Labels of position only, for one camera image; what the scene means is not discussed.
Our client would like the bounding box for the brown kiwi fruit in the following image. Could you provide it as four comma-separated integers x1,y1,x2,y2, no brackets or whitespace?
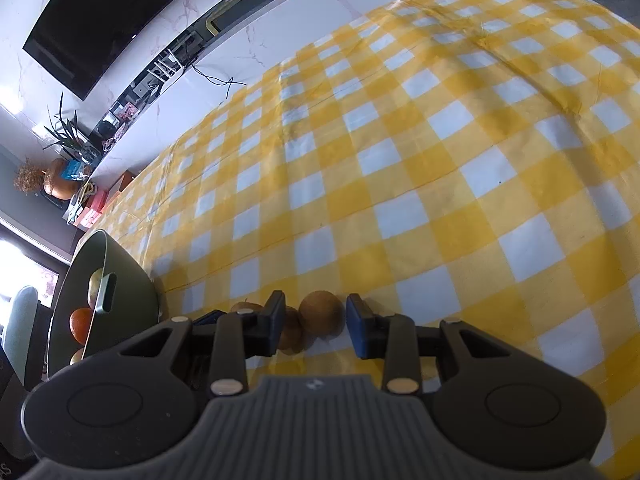
230,301,304,356
298,290,344,338

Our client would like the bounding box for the orange mandarin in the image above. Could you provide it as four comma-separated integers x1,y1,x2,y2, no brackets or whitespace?
68,307,93,346

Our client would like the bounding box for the green colander bowl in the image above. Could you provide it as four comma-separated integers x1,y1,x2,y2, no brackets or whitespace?
47,230,160,376

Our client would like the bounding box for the yellow checkered tablecloth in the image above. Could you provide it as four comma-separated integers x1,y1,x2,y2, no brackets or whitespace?
98,0,639,478

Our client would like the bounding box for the orange shoe box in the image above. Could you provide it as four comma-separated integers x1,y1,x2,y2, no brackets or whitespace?
105,170,136,205

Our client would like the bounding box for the pink box stack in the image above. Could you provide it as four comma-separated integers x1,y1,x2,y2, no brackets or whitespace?
63,188,107,232

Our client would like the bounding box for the golden gourd vase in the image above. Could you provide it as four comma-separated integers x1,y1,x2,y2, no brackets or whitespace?
43,158,81,200

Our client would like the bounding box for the potted green plant left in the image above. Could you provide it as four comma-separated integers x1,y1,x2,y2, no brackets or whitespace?
44,96,102,167

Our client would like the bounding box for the white wifi router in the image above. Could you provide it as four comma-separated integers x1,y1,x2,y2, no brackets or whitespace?
148,49,183,82

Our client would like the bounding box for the white tv cabinet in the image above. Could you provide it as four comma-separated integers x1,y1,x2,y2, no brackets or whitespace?
84,0,417,181

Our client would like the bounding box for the black television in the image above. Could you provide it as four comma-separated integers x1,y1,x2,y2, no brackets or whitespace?
23,0,172,100

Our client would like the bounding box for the black power cable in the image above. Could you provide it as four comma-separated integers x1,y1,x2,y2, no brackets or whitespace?
188,62,248,99

